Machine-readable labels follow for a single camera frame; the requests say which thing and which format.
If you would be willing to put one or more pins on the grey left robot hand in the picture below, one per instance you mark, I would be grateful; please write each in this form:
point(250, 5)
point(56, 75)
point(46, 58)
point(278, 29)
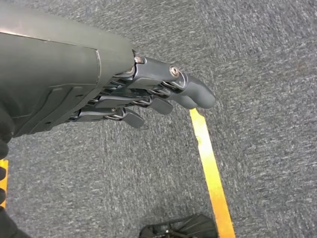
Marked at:
point(62, 75)

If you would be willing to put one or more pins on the black robot foot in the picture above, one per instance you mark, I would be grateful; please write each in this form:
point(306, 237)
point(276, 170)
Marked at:
point(183, 228)

